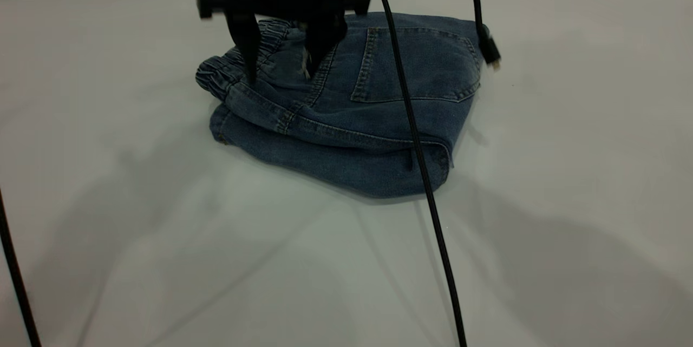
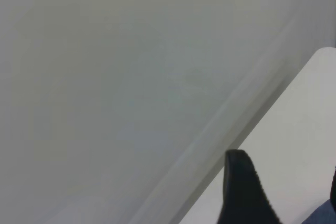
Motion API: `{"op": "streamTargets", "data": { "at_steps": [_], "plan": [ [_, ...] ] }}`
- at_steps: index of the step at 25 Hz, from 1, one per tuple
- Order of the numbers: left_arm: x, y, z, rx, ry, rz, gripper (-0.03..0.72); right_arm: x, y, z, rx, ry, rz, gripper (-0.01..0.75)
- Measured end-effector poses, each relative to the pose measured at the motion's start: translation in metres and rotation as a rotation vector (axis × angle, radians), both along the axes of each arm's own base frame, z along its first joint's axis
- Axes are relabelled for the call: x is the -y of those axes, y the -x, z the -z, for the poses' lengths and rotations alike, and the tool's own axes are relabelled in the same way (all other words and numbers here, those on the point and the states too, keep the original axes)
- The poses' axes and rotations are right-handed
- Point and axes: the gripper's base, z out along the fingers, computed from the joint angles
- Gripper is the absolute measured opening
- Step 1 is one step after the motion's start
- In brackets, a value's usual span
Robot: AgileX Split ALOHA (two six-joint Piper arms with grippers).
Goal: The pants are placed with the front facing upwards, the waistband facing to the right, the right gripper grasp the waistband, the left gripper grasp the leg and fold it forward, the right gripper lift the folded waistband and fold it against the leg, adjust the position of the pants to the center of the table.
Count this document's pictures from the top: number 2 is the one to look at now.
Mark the blue denim pants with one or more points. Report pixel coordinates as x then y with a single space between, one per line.
323 213

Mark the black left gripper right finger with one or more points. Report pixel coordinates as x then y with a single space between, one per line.
333 187

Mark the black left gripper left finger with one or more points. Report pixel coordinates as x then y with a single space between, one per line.
244 195

